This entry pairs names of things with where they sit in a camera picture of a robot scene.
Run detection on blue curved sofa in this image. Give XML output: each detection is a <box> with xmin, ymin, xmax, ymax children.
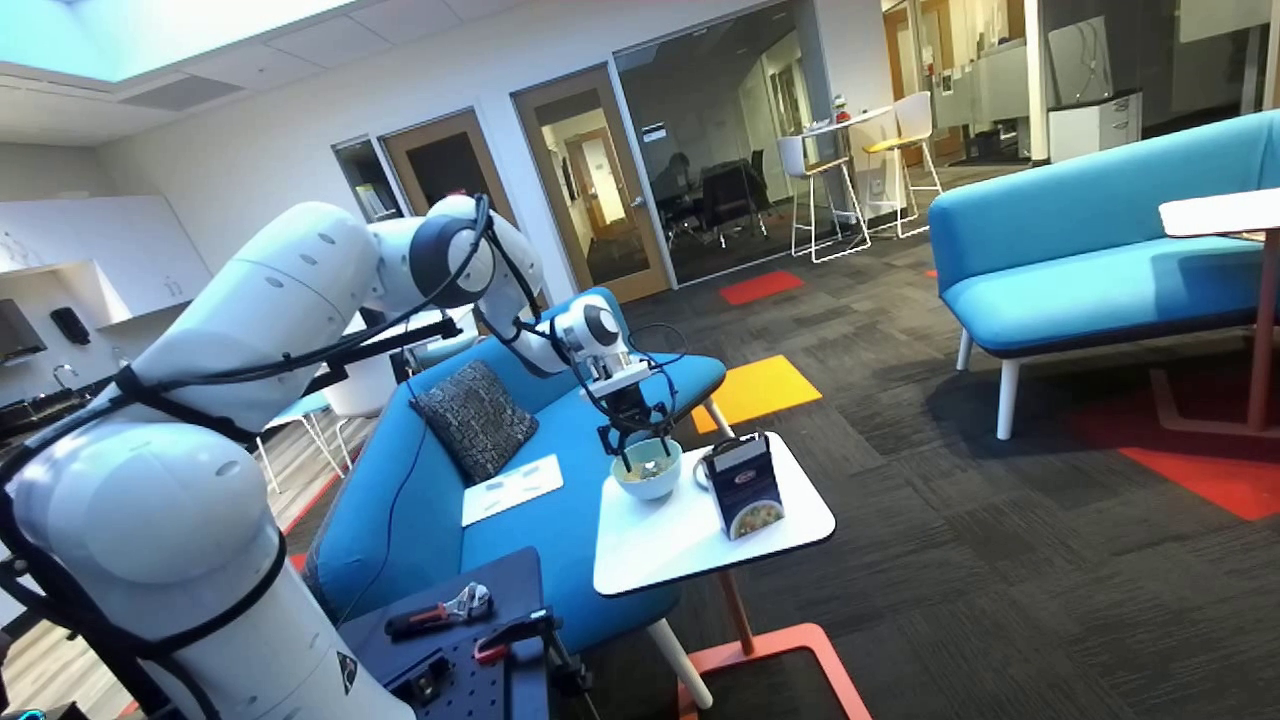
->
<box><xmin>926</xmin><ymin>113</ymin><xmax>1280</xmax><ymax>440</ymax></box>

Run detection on blue armchair sofa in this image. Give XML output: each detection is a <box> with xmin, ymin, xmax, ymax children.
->
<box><xmin>305</xmin><ymin>336</ymin><xmax>677</xmax><ymax>653</ymax></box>

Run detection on white bar stool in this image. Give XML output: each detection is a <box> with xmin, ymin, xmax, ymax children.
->
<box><xmin>778</xmin><ymin>133</ymin><xmax>871</xmax><ymax>264</ymax></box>

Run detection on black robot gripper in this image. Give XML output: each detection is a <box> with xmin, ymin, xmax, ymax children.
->
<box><xmin>581</xmin><ymin>352</ymin><xmax>677</xmax><ymax>470</ymax></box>

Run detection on dark blue perforated board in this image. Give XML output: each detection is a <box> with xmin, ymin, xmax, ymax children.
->
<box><xmin>340</xmin><ymin>548</ymin><xmax>553</xmax><ymax>720</ymax></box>

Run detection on yellow bar stool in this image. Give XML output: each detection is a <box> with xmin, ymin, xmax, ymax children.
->
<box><xmin>869</xmin><ymin>93</ymin><xmax>940</xmax><ymax>241</ymax></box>

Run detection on grey patterned cushion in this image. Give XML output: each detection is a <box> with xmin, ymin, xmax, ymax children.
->
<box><xmin>411</xmin><ymin>363</ymin><xmax>539</xmax><ymax>483</ymax></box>

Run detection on white laptop side table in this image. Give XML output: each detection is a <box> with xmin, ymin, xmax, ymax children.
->
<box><xmin>1148</xmin><ymin>183</ymin><xmax>1280</xmax><ymax>446</ymax></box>

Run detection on blue pasta box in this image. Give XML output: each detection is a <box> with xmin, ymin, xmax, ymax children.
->
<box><xmin>702</xmin><ymin>434</ymin><xmax>784</xmax><ymax>540</ymax></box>

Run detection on light blue bowl with rice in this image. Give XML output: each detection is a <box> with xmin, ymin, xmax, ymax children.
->
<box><xmin>610</xmin><ymin>435</ymin><xmax>685</xmax><ymax>506</ymax></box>

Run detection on red handled pliers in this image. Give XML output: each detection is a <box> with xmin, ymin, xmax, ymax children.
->
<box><xmin>383</xmin><ymin>580</ymin><xmax>490</xmax><ymax>639</ymax></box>

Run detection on white high table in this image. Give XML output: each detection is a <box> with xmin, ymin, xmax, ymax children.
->
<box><xmin>809</xmin><ymin>106</ymin><xmax>894</xmax><ymax>241</ymax></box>

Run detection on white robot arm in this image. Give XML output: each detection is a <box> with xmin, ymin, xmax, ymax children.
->
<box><xmin>2</xmin><ymin>196</ymin><xmax>649</xmax><ymax>720</ymax></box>

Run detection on white paper sheet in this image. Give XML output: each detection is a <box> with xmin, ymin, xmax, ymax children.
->
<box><xmin>459</xmin><ymin>455</ymin><xmax>562</xmax><ymax>528</ymax></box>

